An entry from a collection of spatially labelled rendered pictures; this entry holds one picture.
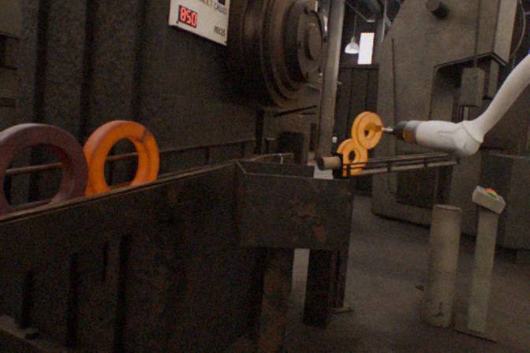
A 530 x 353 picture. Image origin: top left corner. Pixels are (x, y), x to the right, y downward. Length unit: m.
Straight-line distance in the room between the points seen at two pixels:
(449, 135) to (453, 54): 2.53
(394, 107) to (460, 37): 0.83
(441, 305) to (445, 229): 0.33
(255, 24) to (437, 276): 1.33
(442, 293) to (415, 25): 2.79
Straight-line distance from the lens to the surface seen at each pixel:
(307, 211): 0.78
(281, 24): 1.34
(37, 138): 0.75
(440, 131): 1.55
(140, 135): 0.89
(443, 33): 4.10
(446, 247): 1.97
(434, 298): 2.03
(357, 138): 1.74
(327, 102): 10.38
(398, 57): 4.20
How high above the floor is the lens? 0.81
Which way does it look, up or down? 3 degrees down
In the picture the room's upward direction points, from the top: 5 degrees clockwise
